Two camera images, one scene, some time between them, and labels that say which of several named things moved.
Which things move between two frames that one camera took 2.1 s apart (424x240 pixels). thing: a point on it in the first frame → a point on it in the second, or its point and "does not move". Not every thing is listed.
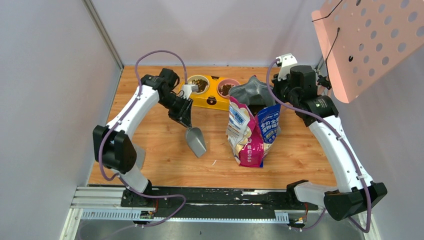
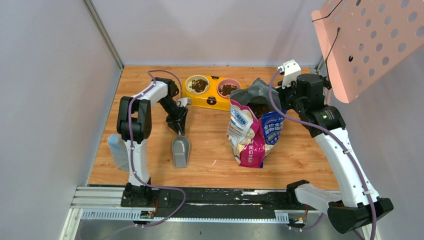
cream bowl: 202,81 does not move
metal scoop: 196,141 → 181,148
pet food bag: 253,123 does not move
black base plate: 178,202 does not move
